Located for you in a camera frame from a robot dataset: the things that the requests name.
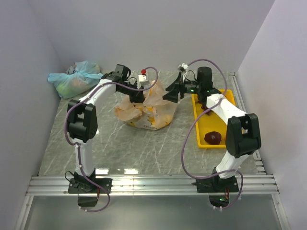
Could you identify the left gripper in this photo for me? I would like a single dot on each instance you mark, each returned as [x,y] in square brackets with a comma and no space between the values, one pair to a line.
[138,97]

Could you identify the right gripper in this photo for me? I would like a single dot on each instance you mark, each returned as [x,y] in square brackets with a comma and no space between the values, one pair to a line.
[172,95]

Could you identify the orange translucent plastic bag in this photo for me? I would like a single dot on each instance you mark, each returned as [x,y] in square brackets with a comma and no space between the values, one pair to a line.
[153,114]

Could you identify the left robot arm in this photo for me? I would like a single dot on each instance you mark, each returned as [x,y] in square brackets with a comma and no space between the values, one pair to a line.
[81,125]

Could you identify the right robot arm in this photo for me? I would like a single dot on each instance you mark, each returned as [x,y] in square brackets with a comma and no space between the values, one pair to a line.
[242,129]

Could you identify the blue tied plastic bag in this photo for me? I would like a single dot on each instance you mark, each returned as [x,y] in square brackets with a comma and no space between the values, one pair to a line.
[77,79]

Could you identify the yellow plastic tray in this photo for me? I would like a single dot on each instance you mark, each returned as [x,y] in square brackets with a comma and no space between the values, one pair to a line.
[210,123]

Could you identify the dark red mangosteen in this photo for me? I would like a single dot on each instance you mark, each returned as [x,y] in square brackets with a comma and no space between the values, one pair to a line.
[213,138]

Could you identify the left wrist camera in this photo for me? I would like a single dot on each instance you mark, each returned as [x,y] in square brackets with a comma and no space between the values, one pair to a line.
[143,80]

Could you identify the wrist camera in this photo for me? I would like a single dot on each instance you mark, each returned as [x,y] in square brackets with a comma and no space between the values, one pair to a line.
[183,72]
[143,80]

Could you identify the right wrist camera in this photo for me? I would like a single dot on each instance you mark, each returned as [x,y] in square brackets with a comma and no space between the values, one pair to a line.
[183,72]

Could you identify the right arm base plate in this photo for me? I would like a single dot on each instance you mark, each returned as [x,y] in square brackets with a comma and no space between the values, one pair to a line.
[217,185]

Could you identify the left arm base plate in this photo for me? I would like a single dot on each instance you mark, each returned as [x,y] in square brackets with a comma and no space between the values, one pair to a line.
[86,187]

